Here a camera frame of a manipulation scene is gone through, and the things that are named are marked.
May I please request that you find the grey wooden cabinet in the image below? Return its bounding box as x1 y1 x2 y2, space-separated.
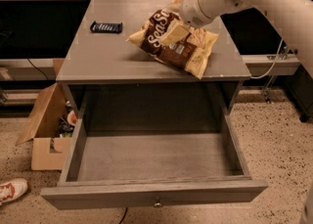
57 0 250 118

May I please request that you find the black floor cable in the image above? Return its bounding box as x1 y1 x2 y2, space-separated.
118 206 129 224

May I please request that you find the brown sea salt chip bag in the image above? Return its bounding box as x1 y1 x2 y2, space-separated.
128 9 218 79

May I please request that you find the open cardboard box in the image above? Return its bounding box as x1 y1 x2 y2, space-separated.
15 59 79 171

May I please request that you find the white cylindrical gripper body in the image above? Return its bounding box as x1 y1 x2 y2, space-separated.
179 0 225 28

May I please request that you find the black cable behind box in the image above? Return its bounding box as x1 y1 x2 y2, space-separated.
26 58 50 81

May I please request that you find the white hanging cable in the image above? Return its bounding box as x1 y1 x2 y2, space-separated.
249 38 284 80

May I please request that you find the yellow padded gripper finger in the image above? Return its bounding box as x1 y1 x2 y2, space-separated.
159 19 189 46

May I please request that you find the grey open drawer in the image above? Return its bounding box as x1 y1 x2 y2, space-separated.
40 90 269 210

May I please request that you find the white red sneaker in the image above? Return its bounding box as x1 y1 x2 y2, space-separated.
0 178 28 205

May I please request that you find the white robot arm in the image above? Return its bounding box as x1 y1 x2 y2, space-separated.
168 0 313 76

